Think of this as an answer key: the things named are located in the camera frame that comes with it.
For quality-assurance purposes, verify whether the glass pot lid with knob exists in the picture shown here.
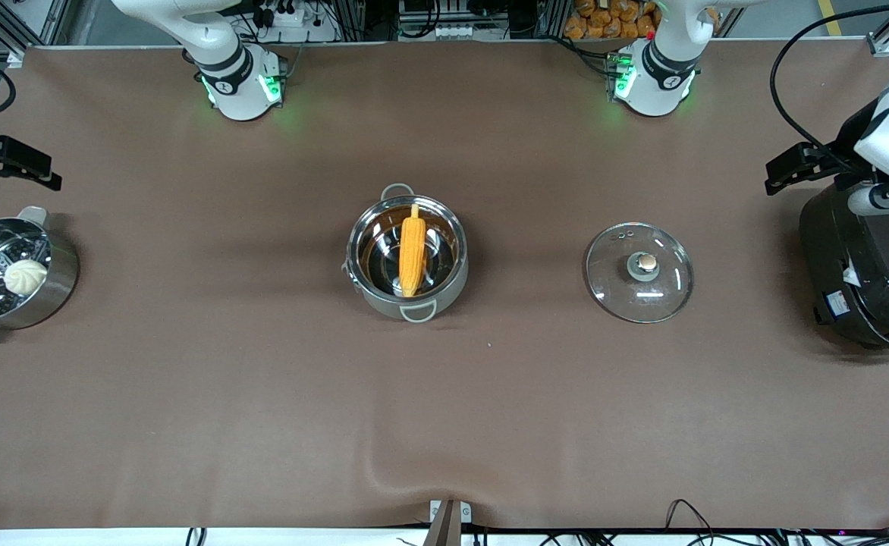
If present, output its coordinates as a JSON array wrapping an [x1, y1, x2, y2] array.
[[584, 221, 695, 325]]

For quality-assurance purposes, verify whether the yellow corn cob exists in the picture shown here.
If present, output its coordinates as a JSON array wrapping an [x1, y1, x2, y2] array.
[[398, 202, 429, 298]]

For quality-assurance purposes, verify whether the stainless steel steamer pot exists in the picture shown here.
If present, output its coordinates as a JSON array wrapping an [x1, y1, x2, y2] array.
[[0, 206, 80, 342]]

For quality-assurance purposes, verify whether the stainless steel cooking pot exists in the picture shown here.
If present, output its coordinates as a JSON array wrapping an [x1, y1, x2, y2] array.
[[344, 183, 470, 325]]

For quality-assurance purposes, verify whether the white steamed bun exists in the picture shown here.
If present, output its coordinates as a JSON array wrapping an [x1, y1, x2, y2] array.
[[3, 259, 49, 297]]

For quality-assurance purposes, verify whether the black round kitchen appliance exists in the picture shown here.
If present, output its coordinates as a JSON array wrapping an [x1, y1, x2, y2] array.
[[798, 178, 889, 359]]

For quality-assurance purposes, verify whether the bag of orange items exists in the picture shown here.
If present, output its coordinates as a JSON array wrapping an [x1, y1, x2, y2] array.
[[563, 0, 659, 41]]

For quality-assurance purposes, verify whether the white power strip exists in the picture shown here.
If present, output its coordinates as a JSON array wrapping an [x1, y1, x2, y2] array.
[[257, 5, 310, 29]]

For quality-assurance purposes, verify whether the brown table cloth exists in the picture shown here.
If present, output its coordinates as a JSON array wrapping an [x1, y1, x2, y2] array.
[[0, 38, 889, 532]]

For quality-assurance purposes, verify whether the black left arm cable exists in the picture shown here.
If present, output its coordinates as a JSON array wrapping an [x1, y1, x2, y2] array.
[[769, 0, 889, 169]]

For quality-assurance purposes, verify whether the black looped floor cable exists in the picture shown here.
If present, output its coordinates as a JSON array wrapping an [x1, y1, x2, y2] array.
[[663, 498, 720, 546]]

